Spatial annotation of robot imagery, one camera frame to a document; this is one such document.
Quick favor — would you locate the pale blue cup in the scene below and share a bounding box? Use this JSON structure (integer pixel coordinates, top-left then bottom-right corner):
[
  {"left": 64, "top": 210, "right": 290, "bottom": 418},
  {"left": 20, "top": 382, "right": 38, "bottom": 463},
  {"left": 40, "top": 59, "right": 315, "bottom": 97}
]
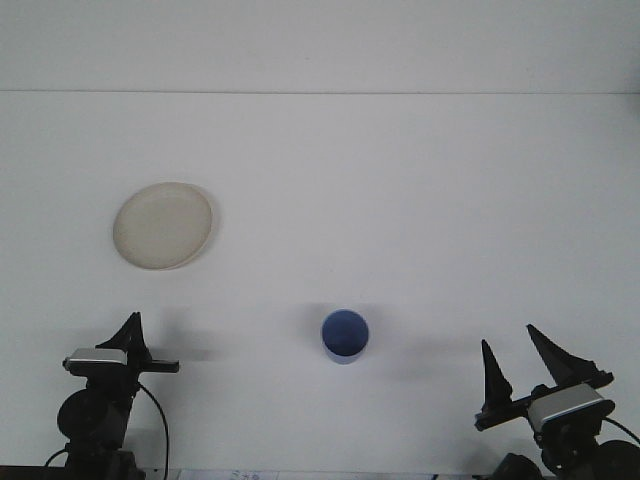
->
[{"left": 320, "top": 308, "right": 371, "bottom": 367}]

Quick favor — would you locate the pale round plate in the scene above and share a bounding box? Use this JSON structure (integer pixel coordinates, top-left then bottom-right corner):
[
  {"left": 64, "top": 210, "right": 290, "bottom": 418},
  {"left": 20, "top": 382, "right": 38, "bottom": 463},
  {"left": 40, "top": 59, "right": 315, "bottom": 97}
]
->
[{"left": 111, "top": 181, "right": 220, "bottom": 272}]

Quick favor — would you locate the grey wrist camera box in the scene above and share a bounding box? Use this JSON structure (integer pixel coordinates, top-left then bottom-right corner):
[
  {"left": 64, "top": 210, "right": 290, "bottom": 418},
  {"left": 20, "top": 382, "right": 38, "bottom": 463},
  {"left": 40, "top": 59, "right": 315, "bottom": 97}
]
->
[
  {"left": 62, "top": 347, "right": 129, "bottom": 377},
  {"left": 526, "top": 381, "right": 617, "bottom": 437}
]

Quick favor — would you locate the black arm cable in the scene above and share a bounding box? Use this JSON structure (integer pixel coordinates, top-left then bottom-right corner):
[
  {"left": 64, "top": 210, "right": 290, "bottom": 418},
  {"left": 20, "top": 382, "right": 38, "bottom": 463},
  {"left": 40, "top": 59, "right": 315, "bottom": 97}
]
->
[
  {"left": 601, "top": 417, "right": 640, "bottom": 447},
  {"left": 137, "top": 382, "right": 172, "bottom": 475}
]

